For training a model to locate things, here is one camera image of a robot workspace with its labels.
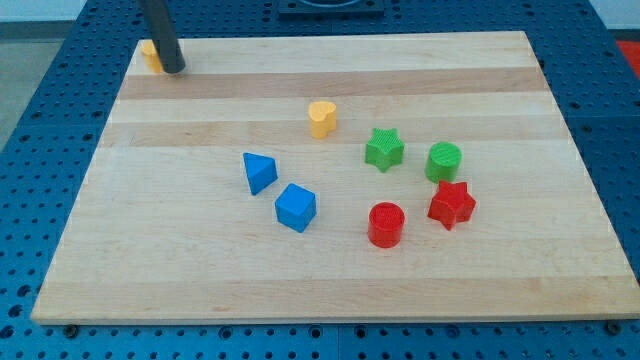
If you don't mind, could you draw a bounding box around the blue cube block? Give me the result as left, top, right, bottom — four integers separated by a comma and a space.
275, 183, 316, 233

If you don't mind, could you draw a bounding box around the red star block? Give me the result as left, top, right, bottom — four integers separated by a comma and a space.
427, 180, 476, 231

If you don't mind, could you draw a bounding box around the yellow block behind rod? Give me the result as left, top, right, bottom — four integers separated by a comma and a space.
140, 40, 164, 74

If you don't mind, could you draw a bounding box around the yellow heart block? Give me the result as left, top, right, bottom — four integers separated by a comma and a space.
308, 101, 337, 139

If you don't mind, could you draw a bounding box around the wooden board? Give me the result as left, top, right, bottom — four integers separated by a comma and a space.
31, 31, 639, 325

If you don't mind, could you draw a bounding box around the green star block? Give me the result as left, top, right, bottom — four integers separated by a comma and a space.
365, 128, 405, 173

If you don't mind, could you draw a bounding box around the blue triangle block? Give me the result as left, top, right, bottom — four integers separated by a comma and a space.
243, 152, 278, 195

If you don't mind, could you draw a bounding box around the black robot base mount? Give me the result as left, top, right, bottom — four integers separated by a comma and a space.
277, 0, 385, 18

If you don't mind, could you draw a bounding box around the red cylinder block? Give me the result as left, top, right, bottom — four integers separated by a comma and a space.
367, 202, 405, 248

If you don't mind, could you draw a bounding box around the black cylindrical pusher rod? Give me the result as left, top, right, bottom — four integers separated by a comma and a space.
138, 0, 186, 74

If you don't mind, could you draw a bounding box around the green cylinder block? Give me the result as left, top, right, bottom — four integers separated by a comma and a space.
424, 142, 462, 183

